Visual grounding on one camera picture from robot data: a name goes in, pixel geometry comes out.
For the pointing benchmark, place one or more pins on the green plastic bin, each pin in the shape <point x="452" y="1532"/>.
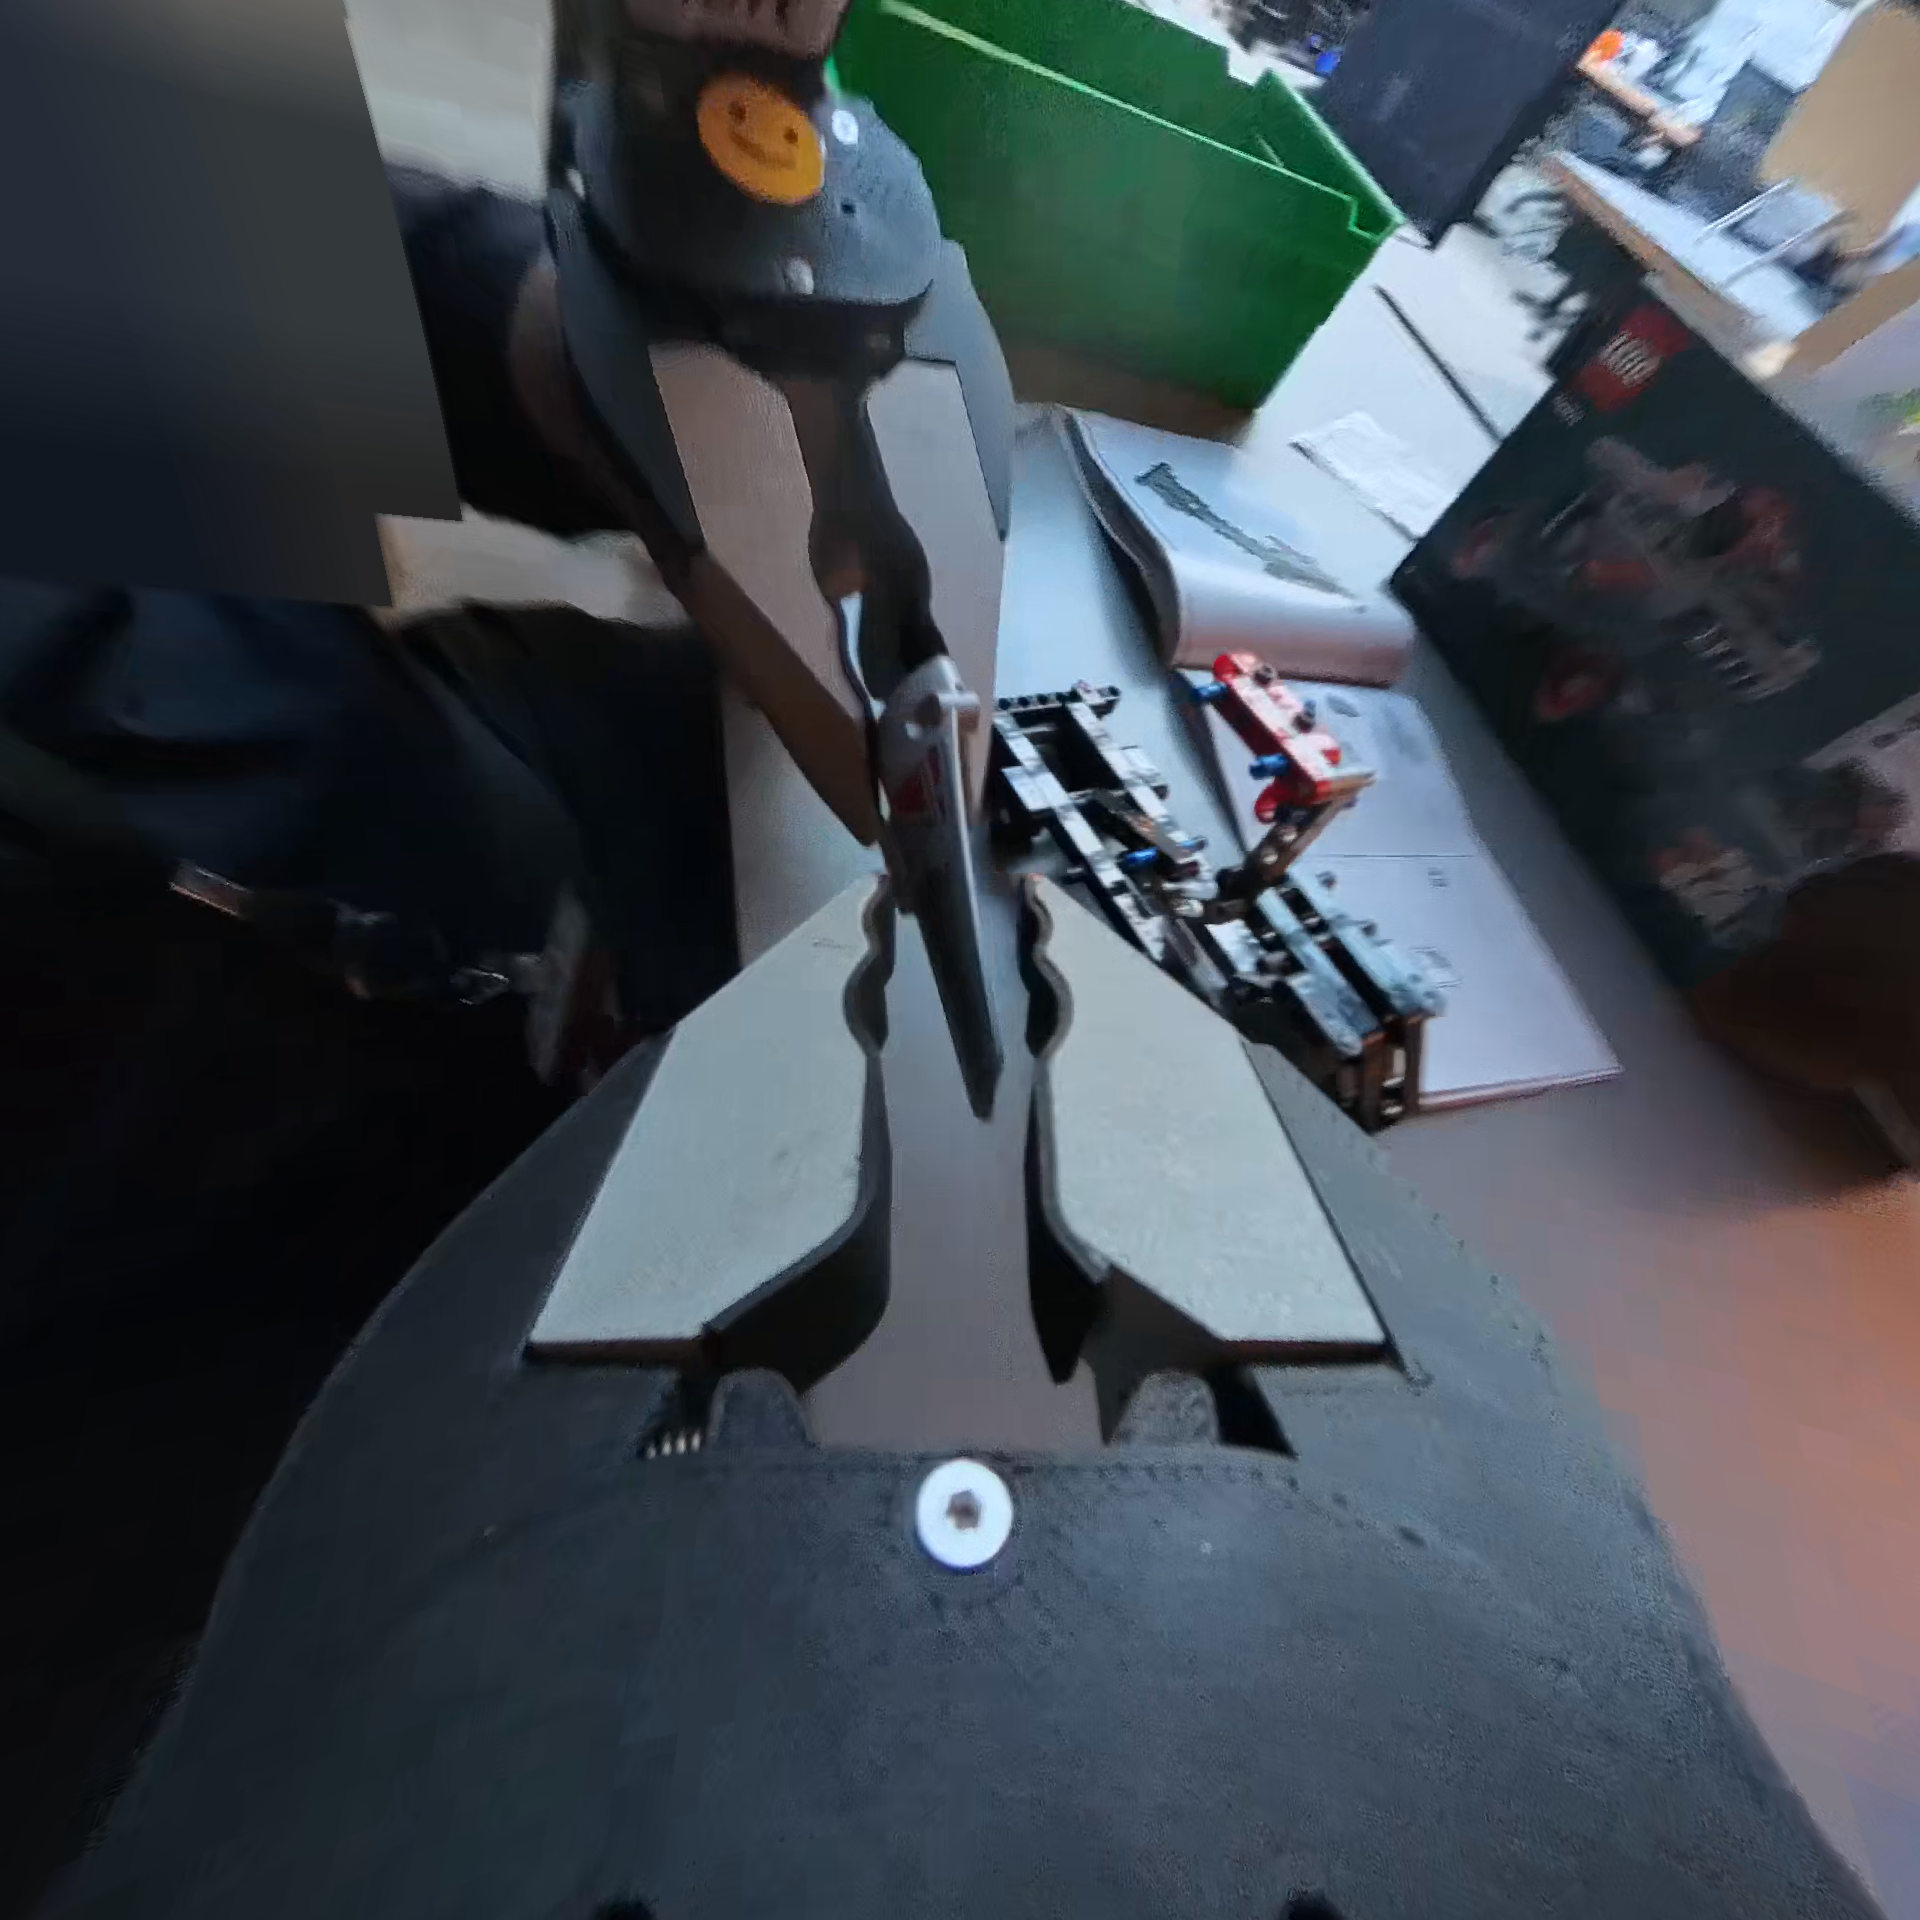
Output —
<point x="1109" y="210"/>

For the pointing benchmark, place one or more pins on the distant table with orange item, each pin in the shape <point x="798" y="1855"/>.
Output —
<point x="1642" y="90"/>

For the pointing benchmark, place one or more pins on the wooden background table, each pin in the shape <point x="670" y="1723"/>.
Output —
<point x="1667" y="241"/>

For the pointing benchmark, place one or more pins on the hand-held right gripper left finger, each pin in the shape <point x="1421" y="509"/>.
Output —
<point x="719" y="1169"/>

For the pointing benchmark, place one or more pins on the white paper sheet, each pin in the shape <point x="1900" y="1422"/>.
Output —
<point x="1373" y="466"/>

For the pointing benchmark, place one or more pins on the open instruction booklet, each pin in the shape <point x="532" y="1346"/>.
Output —
<point x="1426" y="885"/>

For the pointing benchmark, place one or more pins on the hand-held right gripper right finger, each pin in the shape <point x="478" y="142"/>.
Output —
<point x="1168" y="1187"/>

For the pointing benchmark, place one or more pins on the dark lego box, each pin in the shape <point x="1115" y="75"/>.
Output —
<point x="1667" y="629"/>

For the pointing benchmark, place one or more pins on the dark standing panel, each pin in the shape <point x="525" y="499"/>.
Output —
<point x="1461" y="104"/>

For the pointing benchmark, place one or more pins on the person's dark clothing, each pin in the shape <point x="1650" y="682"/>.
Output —
<point x="223" y="782"/>

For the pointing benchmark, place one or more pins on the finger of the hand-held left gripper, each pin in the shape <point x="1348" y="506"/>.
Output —
<point x="946" y="495"/>
<point x="742" y="509"/>

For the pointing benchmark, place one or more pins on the grey lego panel piece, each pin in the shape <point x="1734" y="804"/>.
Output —
<point x="937" y="856"/>

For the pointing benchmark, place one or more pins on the black and red lego model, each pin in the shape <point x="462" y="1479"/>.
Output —
<point x="1200" y="902"/>

